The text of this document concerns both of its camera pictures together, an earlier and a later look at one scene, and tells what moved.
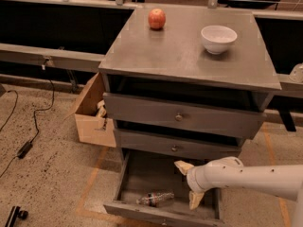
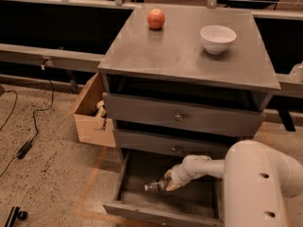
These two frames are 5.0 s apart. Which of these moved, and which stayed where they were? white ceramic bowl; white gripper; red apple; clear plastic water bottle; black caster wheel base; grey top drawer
Moved: white gripper; clear plastic water bottle
Stayed: white ceramic bowl; grey top drawer; black caster wheel base; red apple
